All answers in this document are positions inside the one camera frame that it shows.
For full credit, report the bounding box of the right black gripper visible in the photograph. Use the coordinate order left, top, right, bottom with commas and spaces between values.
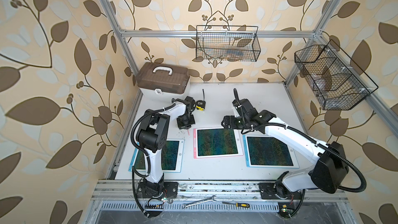
221, 115, 249, 129

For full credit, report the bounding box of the pink writing tablet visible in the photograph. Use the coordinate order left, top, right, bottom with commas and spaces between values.
193, 128, 243, 159

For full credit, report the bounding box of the blue writing tablet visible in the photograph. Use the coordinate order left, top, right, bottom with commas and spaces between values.
129, 139, 184, 173
243, 135, 299, 169

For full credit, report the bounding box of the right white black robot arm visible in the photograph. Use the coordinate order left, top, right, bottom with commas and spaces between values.
221, 110, 349, 199

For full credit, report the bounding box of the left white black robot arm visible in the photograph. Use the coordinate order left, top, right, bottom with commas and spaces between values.
131, 98, 196, 194

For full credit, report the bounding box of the yellow black tape measure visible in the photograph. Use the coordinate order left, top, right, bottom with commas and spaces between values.
195, 89, 206, 111

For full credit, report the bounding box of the brown lid white toolbox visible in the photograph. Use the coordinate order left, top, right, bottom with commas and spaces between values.
136, 62, 190, 102

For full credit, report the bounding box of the silver wrench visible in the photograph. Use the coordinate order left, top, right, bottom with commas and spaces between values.
182, 195, 217, 209

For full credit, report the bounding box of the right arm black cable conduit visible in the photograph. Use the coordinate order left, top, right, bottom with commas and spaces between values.
242, 121, 368, 193

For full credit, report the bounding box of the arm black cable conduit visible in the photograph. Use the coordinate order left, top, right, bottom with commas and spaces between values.
130, 102, 178, 178
242, 121, 368, 193

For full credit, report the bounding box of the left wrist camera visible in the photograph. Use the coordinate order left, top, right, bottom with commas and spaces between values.
183, 96, 196, 114

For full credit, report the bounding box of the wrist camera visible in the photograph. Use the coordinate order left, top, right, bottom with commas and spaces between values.
183, 96, 196, 114
232, 88, 258, 121

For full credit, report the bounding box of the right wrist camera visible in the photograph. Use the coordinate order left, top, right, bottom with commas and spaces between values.
232, 88, 258, 121

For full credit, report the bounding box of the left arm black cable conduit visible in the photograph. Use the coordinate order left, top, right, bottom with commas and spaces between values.
130, 102, 178, 178

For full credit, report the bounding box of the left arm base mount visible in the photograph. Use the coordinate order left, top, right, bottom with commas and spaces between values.
137, 180, 179, 218

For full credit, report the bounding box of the back black wire basket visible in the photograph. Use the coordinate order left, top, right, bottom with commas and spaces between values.
195, 25, 261, 62

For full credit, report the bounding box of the black wire basket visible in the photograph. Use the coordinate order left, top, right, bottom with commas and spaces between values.
294, 40, 378, 111
195, 25, 261, 62

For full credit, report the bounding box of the yellow black handle screwdriver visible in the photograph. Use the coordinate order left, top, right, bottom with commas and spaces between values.
222, 201, 250, 208

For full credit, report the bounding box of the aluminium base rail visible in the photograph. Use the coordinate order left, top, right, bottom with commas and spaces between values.
91, 180, 347, 213

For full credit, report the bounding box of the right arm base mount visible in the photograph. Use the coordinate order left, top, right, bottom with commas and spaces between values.
258, 183, 306, 219

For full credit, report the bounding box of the right black wire basket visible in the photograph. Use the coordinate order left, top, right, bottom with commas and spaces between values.
294, 40, 378, 111

